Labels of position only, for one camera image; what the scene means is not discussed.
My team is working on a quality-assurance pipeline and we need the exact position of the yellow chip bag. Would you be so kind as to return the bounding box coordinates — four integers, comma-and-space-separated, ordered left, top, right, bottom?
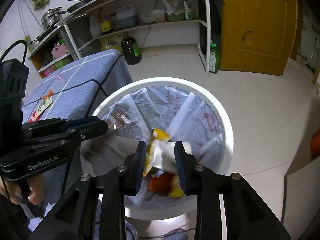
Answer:
143, 128, 184, 198

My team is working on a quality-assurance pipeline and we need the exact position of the white paper cup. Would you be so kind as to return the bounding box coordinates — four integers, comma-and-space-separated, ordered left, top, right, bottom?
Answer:
148, 140, 177, 174

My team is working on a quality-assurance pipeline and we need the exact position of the orange sauce packet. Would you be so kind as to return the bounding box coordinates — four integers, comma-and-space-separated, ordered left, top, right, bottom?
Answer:
42, 89, 54, 100

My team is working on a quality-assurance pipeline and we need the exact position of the white trash bin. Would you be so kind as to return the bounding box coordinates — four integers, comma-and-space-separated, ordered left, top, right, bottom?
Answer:
80, 76, 235, 238

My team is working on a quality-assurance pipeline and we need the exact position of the person's left hand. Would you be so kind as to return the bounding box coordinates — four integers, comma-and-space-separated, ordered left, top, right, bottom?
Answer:
1, 174, 44, 205

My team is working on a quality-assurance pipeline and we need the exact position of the red snack wrapper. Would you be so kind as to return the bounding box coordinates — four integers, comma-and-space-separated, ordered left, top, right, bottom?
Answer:
28, 111, 42, 122

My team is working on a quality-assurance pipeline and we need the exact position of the pale green snack packet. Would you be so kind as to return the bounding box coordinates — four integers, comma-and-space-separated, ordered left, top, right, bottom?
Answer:
35, 97, 52, 113

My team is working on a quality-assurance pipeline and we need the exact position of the blue checked tablecloth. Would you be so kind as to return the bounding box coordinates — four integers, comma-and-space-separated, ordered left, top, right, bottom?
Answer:
22, 49, 132, 213

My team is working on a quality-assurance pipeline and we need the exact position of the clear pink plastic wrapper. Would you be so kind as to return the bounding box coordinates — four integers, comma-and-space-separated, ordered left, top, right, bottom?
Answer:
55, 75, 66, 83

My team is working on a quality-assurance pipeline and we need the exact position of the clear plastic bin liner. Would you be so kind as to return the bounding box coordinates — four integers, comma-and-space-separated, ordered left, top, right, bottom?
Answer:
81, 86, 223, 210

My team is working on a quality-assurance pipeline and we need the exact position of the pink snack bag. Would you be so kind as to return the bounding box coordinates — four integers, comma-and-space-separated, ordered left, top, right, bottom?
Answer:
40, 66, 56, 78

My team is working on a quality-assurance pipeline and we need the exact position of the green milk carton box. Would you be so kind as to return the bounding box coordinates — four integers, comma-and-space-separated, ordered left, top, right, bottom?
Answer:
53, 56, 72, 70

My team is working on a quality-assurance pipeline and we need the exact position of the pink plastic basket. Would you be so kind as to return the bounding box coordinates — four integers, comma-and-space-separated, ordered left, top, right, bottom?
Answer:
51, 43, 69, 60

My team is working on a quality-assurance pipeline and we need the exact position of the yellow cooking oil jug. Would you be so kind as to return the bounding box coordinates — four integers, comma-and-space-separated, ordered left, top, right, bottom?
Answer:
100, 38, 120, 51

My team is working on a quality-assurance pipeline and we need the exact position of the black induction cooktop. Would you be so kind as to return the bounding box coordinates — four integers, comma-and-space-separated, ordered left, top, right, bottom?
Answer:
36, 25, 62, 42

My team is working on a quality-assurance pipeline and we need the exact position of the dark soy sauce jug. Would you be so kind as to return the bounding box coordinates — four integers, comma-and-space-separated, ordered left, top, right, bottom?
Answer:
120, 32, 142, 66

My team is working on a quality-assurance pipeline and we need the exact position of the clear white plastic bottle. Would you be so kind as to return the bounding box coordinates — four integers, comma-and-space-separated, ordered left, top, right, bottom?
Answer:
89, 15, 101, 38

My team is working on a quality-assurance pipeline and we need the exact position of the green plastic bottle on floor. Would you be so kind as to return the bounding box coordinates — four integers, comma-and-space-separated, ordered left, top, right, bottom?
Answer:
209, 43, 220, 74

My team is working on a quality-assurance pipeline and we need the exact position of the stainless steel steamer pot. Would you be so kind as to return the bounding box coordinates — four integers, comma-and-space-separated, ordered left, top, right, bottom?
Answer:
41, 7, 67, 29

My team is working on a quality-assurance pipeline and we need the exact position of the brown sauce bottle yellow label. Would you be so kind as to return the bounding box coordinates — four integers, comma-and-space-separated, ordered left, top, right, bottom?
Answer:
98, 8, 113, 35

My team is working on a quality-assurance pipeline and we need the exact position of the grey blue plastic canister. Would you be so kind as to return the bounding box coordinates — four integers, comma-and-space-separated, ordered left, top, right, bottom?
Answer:
116, 5, 137, 29

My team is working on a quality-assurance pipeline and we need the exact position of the black frying pan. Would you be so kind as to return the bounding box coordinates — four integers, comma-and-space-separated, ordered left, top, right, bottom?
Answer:
67, 0, 93, 13

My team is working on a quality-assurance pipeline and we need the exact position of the yellow wooden door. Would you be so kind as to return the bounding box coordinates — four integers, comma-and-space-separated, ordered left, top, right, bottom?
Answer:
220, 0, 298, 76

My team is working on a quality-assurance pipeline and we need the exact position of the grey metal shelf rack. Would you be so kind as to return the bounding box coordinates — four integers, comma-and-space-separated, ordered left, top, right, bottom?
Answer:
29, 0, 221, 77

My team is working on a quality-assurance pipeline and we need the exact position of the power strip on wall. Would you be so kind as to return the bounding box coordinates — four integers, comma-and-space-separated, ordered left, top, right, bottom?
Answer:
24, 35, 35, 54

